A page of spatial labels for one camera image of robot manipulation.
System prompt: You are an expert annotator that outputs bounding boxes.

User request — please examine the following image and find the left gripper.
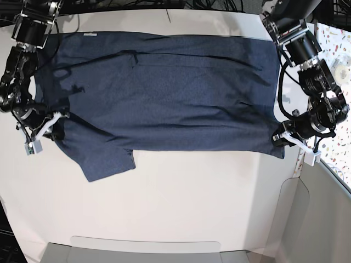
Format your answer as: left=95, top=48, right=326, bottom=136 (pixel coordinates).
left=272, top=120, right=315, bottom=155

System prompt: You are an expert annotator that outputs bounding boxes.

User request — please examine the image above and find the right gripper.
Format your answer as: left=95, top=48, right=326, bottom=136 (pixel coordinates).
left=16, top=109, right=70, bottom=142

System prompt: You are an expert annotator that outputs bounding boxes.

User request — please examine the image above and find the blue t-shirt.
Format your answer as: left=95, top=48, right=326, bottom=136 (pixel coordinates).
left=35, top=32, right=284, bottom=182

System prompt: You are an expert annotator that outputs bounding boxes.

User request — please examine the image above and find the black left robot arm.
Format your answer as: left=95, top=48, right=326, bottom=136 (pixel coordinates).
left=261, top=0, right=349, bottom=151

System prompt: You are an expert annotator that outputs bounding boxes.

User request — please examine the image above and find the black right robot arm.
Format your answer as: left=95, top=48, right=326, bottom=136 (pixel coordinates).
left=1, top=1, right=68, bottom=143

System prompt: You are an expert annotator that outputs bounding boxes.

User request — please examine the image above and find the clear tape dispenser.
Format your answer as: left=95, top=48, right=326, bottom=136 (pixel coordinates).
left=331, top=55, right=350, bottom=87

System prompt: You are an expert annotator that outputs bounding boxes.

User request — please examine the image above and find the grey plastic bin right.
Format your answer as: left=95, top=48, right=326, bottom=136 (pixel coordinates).
left=260, top=161, right=350, bottom=262

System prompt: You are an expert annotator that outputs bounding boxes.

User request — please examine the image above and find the terrazzo patterned side board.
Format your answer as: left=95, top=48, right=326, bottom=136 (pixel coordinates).
left=291, top=25, right=351, bottom=192

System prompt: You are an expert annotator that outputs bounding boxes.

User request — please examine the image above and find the grey plastic tray front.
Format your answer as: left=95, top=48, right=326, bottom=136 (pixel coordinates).
left=41, top=236, right=249, bottom=262

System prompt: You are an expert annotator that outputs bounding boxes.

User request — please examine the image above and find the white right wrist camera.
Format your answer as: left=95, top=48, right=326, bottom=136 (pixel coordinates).
left=24, top=140, right=43, bottom=156

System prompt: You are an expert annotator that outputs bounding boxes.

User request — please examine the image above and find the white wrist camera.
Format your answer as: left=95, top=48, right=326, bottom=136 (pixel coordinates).
left=24, top=140, right=43, bottom=156
left=304, top=150, right=321, bottom=167

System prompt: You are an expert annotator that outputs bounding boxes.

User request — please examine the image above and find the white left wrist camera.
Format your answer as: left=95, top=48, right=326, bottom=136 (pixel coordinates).
left=304, top=150, right=321, bottom=167

